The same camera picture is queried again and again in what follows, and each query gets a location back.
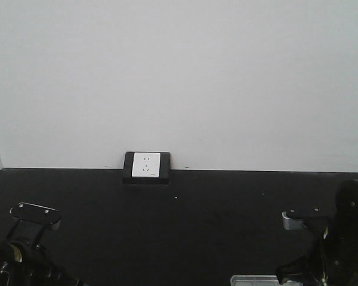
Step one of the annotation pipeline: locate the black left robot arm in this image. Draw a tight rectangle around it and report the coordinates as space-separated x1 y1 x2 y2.
0 241 85 285

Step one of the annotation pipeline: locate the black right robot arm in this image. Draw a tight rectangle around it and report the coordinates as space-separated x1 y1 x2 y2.
275 179 358 285

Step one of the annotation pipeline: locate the silver metal tray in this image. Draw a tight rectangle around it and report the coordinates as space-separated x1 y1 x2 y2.
230 274 283 286

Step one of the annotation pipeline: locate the black white power socket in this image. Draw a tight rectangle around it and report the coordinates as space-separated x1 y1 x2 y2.
122 151 171 185

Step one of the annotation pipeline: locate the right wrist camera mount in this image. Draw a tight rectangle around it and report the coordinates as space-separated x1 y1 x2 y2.
282 206 332 231

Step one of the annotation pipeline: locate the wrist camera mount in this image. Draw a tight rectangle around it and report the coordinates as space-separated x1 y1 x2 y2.
282 206 332 231
7 202 62 248

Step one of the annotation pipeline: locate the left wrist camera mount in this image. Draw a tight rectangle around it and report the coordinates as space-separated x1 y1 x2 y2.
7 202 62 248

